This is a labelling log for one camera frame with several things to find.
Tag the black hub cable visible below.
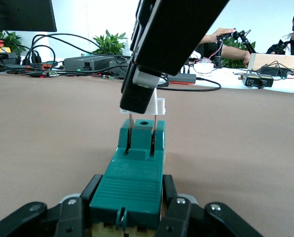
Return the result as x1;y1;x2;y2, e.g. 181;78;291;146
156;77;222;92

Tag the bare person hand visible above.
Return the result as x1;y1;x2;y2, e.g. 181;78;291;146
210;27;237;38

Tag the white power strip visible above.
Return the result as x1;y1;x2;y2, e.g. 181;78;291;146
193;63;215;73

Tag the black power supply box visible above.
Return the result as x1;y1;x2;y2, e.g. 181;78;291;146
64;54;132;73

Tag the grey hub box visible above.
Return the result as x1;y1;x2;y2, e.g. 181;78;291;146
167;73;197;85

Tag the light wooden box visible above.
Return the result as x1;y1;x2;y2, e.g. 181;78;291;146
248;53;294;74

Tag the person in black shirt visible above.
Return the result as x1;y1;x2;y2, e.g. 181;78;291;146
189;37;223;60

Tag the black computer monitor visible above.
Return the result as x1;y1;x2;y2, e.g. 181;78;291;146
0;0;58;33

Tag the black power adapter brick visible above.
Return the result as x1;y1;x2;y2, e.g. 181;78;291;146
259;74;274;88
242;73;260;88

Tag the black cable with plug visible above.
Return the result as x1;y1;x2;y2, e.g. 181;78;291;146
25;33;118;65

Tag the green load switch white handle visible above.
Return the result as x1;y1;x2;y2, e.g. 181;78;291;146
89;88;168;237

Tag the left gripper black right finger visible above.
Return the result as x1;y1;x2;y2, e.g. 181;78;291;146
156;174;263;237

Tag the green leafy plant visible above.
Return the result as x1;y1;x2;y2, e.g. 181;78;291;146
220;36;257;69
92;29;128;56
0;31;27;54

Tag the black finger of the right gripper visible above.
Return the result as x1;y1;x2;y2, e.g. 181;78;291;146
119;0;230;114
121;0;144;93

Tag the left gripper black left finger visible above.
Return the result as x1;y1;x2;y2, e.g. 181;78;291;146
0;174;104;237

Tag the bare person forearm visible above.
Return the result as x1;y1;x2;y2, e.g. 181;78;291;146
220;45;252;67
201;34;219;44

